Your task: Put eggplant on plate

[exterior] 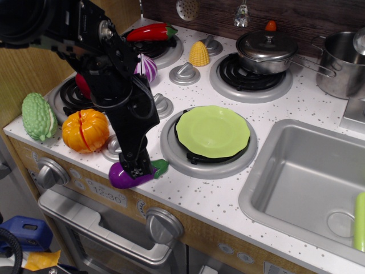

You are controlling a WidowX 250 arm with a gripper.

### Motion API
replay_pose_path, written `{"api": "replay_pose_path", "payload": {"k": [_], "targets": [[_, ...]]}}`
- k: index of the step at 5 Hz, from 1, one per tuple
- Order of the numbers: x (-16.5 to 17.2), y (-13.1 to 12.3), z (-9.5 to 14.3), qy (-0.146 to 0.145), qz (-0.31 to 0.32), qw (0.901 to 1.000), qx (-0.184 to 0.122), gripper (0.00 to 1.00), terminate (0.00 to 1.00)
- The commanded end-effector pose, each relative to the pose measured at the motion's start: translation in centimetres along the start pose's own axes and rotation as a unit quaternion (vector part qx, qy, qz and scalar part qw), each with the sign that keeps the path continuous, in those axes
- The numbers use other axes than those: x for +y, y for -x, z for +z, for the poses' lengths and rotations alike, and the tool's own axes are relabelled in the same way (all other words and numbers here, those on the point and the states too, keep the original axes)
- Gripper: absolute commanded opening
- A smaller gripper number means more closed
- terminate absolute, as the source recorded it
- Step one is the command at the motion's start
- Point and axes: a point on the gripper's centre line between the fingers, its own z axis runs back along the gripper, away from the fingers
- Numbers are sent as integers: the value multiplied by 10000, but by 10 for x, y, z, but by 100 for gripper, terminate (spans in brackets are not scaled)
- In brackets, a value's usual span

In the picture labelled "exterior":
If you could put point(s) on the left oven dial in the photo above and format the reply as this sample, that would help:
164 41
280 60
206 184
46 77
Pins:
51 174

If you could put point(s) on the grey toy sink basin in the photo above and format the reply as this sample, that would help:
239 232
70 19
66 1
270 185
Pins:
304 183

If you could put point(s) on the yellow toy corn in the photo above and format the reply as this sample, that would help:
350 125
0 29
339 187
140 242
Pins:
199 55

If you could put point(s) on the large steel pot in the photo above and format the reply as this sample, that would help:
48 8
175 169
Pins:
341 72

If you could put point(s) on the red toy vegetable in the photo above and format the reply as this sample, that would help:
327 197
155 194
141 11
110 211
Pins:
83 86

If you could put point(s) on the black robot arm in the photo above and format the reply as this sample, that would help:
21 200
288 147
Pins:
81 34

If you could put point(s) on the purple toy onion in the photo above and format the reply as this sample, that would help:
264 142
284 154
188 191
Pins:
146 67

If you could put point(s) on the grey stove knob centre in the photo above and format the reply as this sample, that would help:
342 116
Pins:
184 75

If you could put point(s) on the grey stove knob back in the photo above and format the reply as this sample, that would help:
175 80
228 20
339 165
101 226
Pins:
213 46

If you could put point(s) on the green plastic plate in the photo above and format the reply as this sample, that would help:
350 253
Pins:
212 131

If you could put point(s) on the stove burner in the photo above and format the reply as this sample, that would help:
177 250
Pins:
232 81
66 99
176 155
164 53

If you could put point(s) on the front right stove burner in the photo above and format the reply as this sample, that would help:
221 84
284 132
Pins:
176 155

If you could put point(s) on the green toy bitter gourd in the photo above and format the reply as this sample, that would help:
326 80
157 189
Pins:
39 120

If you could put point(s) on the orange toy pumpkin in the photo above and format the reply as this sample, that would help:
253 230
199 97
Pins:
85 131

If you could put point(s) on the hanging metal strainer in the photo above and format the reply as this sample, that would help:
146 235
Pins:
188 9

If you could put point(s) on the back left stove burner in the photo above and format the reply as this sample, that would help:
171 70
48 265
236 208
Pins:
164 53

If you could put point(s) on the orange toy carrot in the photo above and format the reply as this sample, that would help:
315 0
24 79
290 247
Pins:
271 26

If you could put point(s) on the right oven dial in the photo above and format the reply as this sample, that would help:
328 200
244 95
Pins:
162 226

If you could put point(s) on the red toy chili pepper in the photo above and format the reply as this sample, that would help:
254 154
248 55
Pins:
152 32

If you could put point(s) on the hanging metal utensil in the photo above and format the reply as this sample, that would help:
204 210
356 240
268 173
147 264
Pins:
242 15

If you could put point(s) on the steel pot with lid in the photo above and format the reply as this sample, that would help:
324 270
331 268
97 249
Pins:
272 52

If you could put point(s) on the grey stove knob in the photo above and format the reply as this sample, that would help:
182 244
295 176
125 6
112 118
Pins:
184 75
163 105
111 149
213 46

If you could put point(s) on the silver oven door handle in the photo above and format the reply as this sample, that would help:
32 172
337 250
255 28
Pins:
87 221

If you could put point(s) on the grey stove knob front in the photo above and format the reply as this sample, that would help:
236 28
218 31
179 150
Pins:
111 149

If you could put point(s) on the purple toy eggplant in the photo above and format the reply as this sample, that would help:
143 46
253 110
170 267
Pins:
121 180

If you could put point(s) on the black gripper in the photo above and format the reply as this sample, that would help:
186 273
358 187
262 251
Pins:
131 119

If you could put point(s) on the oven dial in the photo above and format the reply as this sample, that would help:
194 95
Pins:
162 226
51 174

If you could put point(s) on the back right stove burner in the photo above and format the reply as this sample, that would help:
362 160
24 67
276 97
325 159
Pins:
232 81

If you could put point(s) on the yellow cloth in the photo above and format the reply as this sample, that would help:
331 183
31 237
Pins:
42 260

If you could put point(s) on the grey stove knob middle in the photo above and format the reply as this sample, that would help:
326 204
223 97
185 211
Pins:
163 105

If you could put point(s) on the blue plastic object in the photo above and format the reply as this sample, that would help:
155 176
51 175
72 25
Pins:
34 235

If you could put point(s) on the front left stove burner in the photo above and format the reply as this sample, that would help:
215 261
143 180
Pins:
66 99

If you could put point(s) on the green object in sink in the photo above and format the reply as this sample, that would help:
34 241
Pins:
358 238

